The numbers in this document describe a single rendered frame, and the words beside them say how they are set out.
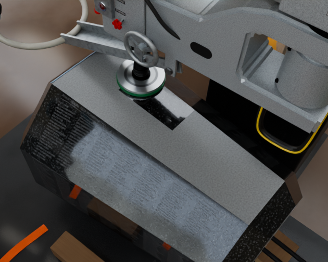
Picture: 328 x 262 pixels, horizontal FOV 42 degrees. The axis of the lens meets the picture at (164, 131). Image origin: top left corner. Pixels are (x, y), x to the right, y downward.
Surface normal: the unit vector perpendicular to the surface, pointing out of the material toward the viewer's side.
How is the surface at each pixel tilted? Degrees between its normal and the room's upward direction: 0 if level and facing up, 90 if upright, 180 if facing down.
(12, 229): 0
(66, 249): 0
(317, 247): 0
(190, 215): 45
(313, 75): 90
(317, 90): 90
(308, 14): 90
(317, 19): 90
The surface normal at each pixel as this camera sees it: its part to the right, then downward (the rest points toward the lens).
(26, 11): 0.04, -0.56
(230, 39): -0.58, 0.66
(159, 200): -0.41, 0.05
